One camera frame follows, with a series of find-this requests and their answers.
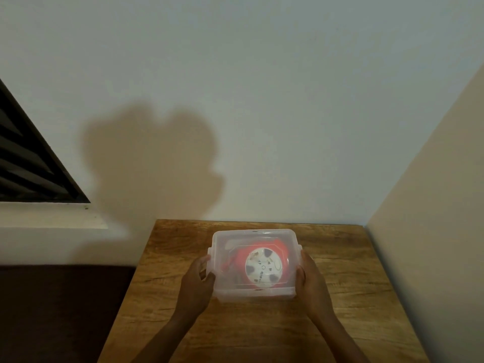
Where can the wooden table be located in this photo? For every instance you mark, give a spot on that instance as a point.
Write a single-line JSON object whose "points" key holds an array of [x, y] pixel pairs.
{"points": [[261, 298]]}

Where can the person's right forearm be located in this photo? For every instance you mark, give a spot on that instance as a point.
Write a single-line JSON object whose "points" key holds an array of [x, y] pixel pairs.
{"points": [[342, 338]]}

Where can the person's right thumb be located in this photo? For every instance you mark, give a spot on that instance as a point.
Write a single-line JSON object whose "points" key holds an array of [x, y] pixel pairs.
{"points": [[299, 278]]}

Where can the person's right hand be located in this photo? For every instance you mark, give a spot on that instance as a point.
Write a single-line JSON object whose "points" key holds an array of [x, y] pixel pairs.
{"points": [[314, 291]]}

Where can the person's left hand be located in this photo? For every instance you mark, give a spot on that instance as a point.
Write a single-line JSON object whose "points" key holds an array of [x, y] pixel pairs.
{"points": [[193, 291]]}

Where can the person's left forearm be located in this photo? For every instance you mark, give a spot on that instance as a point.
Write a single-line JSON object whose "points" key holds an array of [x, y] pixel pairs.
{"points": [[160, 338]]}

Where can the dark louvered window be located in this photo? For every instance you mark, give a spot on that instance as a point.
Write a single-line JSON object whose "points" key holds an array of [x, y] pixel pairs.
{"points": [[28, 162]]}

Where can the person's left thumb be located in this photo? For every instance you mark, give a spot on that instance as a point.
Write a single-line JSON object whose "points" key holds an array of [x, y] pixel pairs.
{"points": [[210, 279]]}

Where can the white window sill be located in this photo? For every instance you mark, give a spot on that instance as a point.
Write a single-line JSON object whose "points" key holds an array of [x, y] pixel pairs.
{"points": [[49, 215]]}

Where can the clear plastic storage box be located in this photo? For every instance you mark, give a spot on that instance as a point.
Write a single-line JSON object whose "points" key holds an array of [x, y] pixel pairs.
{"points": [[253, 266]]}

